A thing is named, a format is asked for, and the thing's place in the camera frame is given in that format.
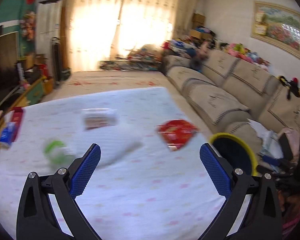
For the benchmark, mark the red snack wrapper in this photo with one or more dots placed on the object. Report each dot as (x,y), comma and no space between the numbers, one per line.
(176,133)

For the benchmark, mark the pink sleeved right forearm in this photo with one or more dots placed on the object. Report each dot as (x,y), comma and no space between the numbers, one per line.
(290,210)

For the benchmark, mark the artificial flower wall decoration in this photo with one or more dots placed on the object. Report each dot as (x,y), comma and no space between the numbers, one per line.
(28,25)

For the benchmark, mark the large flat screen television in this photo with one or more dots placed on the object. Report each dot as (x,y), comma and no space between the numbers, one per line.
(9,55)

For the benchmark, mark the pile of plush toys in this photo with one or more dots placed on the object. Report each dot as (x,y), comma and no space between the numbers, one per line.
(206,40)

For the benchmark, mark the white dotted tablecloth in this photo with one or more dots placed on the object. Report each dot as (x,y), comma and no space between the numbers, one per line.
(151,193)

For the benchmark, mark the clear green lidded cup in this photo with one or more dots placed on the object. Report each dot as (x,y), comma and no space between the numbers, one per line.
(58,154)

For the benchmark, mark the black tower fan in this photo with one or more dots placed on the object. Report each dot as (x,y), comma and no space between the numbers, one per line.
(55,54)

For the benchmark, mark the blue tissue pack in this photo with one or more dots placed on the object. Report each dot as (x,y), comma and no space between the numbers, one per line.
(7,135)

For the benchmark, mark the yellow green tv cabinet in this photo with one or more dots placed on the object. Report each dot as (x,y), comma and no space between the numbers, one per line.
(31,96)

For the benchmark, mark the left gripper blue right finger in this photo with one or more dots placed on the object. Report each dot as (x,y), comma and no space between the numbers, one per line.
(251,208)

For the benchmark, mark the pile of books and toys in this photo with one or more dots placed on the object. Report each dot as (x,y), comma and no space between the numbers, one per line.
(146,58)

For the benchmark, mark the cream embroidered curtains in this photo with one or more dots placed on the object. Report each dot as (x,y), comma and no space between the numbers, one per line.
(98,30)

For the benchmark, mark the yellow rimmed black trash bin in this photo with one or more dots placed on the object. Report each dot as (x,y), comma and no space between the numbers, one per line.
(235,151)

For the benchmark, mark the beige fabric sofa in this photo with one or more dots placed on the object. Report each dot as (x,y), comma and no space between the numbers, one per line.
(227,92)

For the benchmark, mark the red envelope box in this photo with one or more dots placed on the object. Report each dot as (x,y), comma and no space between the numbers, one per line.
(15,116)

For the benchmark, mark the white standing air conditioner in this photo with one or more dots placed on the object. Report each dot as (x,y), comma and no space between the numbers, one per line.
(48,20)

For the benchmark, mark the framed flower painting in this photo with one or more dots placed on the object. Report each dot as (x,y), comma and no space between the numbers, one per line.
(277,25)

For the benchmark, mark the white foam fruit net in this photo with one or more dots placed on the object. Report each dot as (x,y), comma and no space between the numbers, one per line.
(115,143)

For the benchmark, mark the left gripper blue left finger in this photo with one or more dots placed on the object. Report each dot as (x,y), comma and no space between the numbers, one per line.
(36,218)

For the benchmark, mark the papers and plastic folder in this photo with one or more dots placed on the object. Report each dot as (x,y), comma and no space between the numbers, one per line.
(271,151)

